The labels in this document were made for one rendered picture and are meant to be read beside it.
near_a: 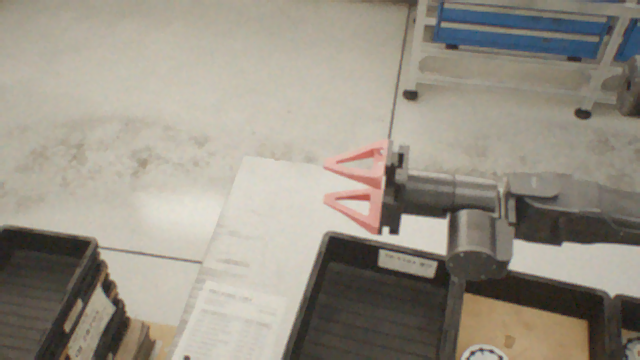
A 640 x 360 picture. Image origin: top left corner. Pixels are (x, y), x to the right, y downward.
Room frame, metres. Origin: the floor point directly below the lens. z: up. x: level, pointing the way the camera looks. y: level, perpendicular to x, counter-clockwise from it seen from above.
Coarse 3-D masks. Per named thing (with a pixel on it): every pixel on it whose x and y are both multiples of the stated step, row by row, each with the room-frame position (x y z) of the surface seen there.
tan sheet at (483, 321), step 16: (464, 304) 0.71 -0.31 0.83; (480, 304) 0.71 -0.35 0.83; (496, 304) 0.71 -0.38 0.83; (512, 304) 0.71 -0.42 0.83; (464, 320) 0.67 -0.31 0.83; (480, 320) 0.68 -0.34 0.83; (496, 320) 0.68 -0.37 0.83; (512, 320) 0.68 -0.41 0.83; (528, 320) 0.68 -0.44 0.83; (544, 320) 0.68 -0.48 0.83; (560, 320) 0.68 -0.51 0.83; (576, 320) 0.68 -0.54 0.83; (464, 336) 0.64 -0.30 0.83; (480, 336) 0.64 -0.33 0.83; (496, 336) 0.64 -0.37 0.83; (512, 336) 0.64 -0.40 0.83; (528, 336) 0.64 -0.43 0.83; (544, 336) 0.64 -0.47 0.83; (560, 336) 0.64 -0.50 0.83; (576, 336) 0.64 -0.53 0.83; (512, 352) 0.60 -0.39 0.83; (528, 352) 0.60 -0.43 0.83; (544, 352) 0.60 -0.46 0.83; (560, 352) 0.60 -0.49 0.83; (576, 352) 0.60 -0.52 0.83
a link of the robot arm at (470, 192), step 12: (456, 180) 0.49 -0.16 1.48; (468, 180) 0.49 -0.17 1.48; (480, 180) 0.49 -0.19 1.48; (492, 180) 0.49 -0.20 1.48; (456, 192) 0.47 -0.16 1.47; (468, 192) 0.47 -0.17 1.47; (480, 192) 0.47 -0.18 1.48; (492, 192) 0.47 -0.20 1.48; (456, 204) 0.46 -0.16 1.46; (468, 204) 0.46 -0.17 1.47; (480, 204) 0.46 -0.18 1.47; (492, 204) 0.46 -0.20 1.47
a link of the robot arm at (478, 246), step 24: (504, 192) 0.49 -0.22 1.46; (528, 192) 0.46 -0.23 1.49; (552, 192) 0.46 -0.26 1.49; (456, 216) 0.44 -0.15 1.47; (480, 216) 0.44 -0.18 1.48; (504, 216) 0.45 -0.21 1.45; (456, 240) 0.41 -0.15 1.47; (480, 240) 0.40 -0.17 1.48; (504, 240) 0.41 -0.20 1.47; (456, 264) 0.39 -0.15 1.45; (480, 264) 0.39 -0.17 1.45; (504, 264) 0.38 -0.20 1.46
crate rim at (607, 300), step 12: (516, 276) 0.72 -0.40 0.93; (528, 276) 0.72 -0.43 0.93; (540, 276) 0.72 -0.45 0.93; (564, 288) 0.70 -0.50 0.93; (576, 288) 0.69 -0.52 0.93; (588, 288) 0.69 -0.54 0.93; (456, 300) 0.66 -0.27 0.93; (456, 312) 0.64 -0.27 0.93; (612, 312) 0.64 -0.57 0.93; (456, 324) 0.61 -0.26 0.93; (612, 324) 0.61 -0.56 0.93; (456, 336) 0.59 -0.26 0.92; (612, 336) 0.59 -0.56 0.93; (456, 348) 0.56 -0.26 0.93; (612, 348) 0.56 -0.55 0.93
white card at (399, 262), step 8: (384, 256) 0.79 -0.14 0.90; (392, 256) 0.79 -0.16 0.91; (400, 256) 0.78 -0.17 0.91; (408, 256) 0.78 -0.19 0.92; (384, 264) 0.79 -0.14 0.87; (392, 264) 0.79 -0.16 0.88; (400, 264) 0.78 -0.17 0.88; (408, 264) 0.78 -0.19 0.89; (416, 264) 0.77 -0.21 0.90; (424, 264) 0.77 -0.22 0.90; (432, 264) 0.76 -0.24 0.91; (408, 272) 0.78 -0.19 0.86; (416, 272) 0.77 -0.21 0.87; (424, 272) 0.77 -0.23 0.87; (432, 272) 0.76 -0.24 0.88
